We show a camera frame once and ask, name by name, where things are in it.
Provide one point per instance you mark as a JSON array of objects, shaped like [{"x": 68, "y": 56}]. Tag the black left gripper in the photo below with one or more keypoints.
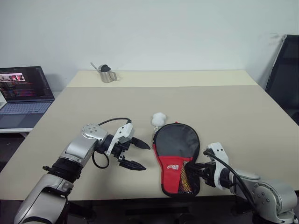
[{"x": 122, "y": 149}]

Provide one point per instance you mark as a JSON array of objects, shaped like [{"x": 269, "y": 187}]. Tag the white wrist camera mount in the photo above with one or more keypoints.
[
  {"x": 125, "y": 131},
  {"x": 219, "y": 154}
]

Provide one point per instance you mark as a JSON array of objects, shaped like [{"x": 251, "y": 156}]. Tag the small white object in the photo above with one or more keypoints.
[{"x": 2, "y": 101}]

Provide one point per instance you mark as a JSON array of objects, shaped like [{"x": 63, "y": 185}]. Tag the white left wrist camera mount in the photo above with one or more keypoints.
[{"x": 125, "y": 131}]

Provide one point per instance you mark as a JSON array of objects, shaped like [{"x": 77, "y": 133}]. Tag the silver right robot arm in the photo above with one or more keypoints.
[{"x": 275, "y": 193}]

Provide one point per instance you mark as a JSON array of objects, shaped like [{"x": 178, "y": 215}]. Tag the open laptop computer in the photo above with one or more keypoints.
[{"x": 23, "y": 93}]

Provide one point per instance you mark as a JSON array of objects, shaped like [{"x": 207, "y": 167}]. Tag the black chair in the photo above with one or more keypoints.
[{"x": 286, "y": 81}]

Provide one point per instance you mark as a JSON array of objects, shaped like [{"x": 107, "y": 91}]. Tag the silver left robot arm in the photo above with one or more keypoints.
[{"x": 77, "y": 149}]

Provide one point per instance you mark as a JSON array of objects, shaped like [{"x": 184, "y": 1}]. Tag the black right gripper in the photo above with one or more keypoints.
[{"x": 208, "y": 172}]

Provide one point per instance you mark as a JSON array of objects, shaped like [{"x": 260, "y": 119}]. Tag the stainless steel cup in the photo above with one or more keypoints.
[{"x": 107, "y": 77}]

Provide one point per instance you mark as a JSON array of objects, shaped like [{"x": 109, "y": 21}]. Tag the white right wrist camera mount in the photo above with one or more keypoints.
[{"x": 219, "y": 154}]

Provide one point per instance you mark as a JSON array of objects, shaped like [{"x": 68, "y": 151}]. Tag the thin metal stick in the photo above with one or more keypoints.
[{"x": 95, "y": 67}]

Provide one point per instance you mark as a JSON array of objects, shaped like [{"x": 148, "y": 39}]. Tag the black red paddle case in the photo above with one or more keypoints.
[{"x": 175, "y": 144}]

